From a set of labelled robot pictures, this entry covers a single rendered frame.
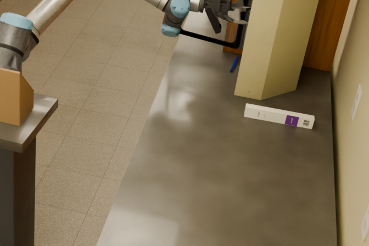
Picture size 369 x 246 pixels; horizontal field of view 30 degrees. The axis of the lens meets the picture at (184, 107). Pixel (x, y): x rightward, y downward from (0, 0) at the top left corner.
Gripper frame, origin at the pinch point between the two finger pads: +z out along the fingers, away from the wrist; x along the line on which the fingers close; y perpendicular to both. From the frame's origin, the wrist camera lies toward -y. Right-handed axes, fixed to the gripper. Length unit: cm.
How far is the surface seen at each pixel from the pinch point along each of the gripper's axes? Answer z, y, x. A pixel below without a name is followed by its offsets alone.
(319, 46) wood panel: 32.6, -17.8, 23.2
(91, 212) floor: -59, -122, 4
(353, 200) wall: 43, -19, -79
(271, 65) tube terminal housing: 12.1, -12.6, -12.7
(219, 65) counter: -8.9, -28.5, 8.6
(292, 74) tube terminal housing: 21.9, -20.0, -2.8
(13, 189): -72, -55, -67
